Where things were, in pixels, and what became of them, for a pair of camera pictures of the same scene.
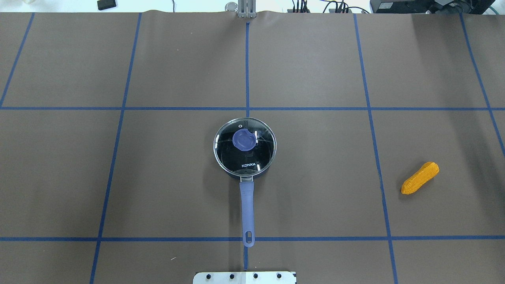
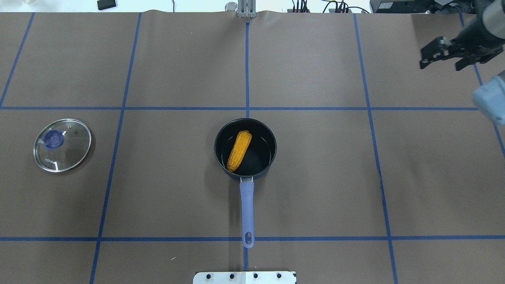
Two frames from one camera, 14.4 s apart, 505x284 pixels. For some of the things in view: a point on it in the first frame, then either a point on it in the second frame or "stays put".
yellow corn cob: [426, 172] -> [242, 141]
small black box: [103, 4] stays put
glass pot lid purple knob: [245, 146] -> [62, 145]
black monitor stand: [432, 6] stays put
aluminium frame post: [247, 8] stays put
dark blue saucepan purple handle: [246, 147] stays put
